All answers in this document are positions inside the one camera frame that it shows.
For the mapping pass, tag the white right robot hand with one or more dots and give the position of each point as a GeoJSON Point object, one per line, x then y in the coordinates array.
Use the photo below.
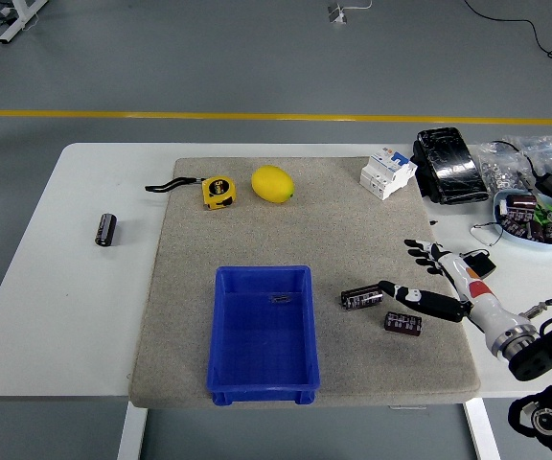
{"type": "Point", "coordinates": [482, 306]}

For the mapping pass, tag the dark cylindrical battery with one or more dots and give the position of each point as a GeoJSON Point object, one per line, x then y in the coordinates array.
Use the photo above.
{"type": "Point", "coordinates": [362, 297]}
{"type": "Point", "coordinates": [403, 324]}
{"type": "Point", "coordinates": [105, 230]}

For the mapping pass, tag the blue plastic box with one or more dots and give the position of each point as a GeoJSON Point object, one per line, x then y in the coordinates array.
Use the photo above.
{"type": "Point", "coordinates": [261, 345]}

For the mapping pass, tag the small black power adapter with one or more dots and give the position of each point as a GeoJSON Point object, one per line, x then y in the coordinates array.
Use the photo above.
{"type": "Point", "coordinates": [482, 264]}

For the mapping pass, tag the light blue bowl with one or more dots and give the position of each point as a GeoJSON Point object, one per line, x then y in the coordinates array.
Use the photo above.
{"type": "Point", "coordinates": [520, 242]}

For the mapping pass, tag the large maroon capacitor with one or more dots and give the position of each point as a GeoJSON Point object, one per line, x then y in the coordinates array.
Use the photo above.
{"type": "Point", "coordinates": [520, 201]}

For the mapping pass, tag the green plastic part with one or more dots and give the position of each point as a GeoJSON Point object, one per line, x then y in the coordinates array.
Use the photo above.
{"type": "Point", "coordinates": [544, 213]}

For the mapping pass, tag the white table leg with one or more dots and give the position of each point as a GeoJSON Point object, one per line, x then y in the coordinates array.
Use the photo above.
{"type": "Point", "coordinates": [132, 431]}
{"type": "Point", "coordinates": [482, 431]}

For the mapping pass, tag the clear bag of metal nuts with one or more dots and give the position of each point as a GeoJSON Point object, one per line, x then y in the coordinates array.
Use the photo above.
{"type": "Point", "coordinates": [499, 170]}

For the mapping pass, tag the black wrapped case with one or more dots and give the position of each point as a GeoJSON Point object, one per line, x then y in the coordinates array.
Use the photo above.
{"type": "Point", "coordinates": [448, 165]}

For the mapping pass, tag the grey-brown mat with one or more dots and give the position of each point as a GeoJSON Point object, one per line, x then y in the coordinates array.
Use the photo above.
{"type": "Point", "coordinates": [352, 230]}

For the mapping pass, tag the white circuit breaker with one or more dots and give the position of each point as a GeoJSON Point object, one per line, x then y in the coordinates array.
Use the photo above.
{"type": "Point", "coordinates": [386, 175]}

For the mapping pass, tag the clear bag of screws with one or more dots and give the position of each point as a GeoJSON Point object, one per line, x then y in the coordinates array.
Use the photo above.
{"type": "Point", "coordinates": [551, 153]}

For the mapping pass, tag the yellow lemon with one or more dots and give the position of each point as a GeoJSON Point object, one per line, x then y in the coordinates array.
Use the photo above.
{"type": "Point", "coordinates": [272, 184]}

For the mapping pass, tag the yellow tape measure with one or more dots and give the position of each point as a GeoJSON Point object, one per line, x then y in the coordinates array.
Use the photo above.
{"type": "Point", "coordinates": [218, 191]}

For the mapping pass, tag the white table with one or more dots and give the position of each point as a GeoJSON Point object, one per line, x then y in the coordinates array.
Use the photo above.
{"type": "Point", "coordinates": [65, 311]}

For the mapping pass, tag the white desk frame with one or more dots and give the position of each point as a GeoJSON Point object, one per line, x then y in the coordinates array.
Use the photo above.
{"type": "Point", "coordinates": [17, 24]}

